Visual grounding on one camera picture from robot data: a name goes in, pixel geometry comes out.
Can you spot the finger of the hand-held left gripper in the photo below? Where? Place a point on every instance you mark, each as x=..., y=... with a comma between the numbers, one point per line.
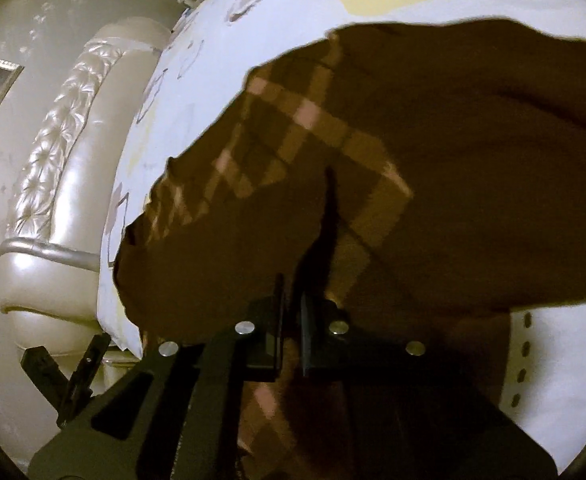
x=40, y=365
x=92, y=362

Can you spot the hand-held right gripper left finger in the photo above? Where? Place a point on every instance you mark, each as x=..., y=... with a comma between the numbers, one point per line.
x=267, y=345

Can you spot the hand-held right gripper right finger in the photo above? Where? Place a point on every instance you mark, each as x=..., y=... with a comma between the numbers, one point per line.
x=313, y=345

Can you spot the dark brown garment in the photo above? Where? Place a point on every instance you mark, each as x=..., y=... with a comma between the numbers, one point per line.
x=448, y=160

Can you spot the cream tufted leather headboard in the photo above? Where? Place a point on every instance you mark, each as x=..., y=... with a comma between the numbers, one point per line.
x=48, y=170

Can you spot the white patterned bedsheet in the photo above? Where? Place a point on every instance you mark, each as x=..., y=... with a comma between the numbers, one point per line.
x=273, y=25

